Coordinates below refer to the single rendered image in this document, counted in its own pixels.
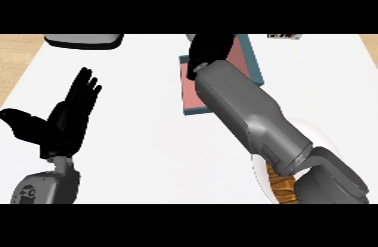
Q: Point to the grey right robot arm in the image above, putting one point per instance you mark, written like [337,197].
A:
[266,131]

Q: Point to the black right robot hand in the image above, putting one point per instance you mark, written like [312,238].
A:
[208,51]

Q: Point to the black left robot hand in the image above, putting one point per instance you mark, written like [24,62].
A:
[64,124]

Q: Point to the pink box with teal rim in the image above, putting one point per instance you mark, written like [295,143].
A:
[189,91]

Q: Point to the dark patterned object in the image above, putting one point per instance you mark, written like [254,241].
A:
[284,35]

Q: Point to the white plate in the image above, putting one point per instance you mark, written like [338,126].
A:
[315,134]

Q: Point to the grey rounded appliance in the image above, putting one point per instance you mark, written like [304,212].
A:
[83,41]

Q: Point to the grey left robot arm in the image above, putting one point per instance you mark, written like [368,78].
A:
[46,187]

